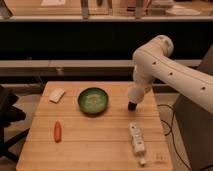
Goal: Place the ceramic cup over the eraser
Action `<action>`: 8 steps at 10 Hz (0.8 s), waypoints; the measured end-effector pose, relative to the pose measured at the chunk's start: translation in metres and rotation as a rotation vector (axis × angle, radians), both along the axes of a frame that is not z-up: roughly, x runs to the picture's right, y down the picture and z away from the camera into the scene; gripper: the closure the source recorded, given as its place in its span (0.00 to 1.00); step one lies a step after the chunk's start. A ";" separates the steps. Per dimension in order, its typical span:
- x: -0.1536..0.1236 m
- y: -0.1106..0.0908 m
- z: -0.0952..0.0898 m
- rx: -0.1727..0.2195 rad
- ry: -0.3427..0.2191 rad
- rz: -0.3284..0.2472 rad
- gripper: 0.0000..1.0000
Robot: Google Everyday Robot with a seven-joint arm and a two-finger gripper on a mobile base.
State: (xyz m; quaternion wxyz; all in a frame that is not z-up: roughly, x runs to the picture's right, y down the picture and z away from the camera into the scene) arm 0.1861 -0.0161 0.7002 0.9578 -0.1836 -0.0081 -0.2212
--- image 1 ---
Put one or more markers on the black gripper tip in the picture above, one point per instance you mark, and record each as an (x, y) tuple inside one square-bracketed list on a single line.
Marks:
[(132, 106)]

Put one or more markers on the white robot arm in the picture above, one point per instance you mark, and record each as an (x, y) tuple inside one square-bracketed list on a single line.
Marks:
[(151, 61)]

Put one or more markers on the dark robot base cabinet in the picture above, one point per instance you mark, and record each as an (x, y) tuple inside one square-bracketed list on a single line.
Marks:
[(196, 127)]

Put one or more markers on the green ceramic bowl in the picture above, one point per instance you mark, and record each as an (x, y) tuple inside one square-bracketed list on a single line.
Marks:
[(93, 101)]

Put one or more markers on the white plastic bottle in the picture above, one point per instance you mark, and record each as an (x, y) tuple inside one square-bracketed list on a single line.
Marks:
[(138, 142)]

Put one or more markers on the black office chair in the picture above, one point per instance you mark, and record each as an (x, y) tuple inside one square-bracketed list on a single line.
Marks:
[(8, 114)]

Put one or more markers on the long shelf rail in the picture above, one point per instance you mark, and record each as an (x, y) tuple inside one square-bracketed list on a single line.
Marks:
[(23, 68)]

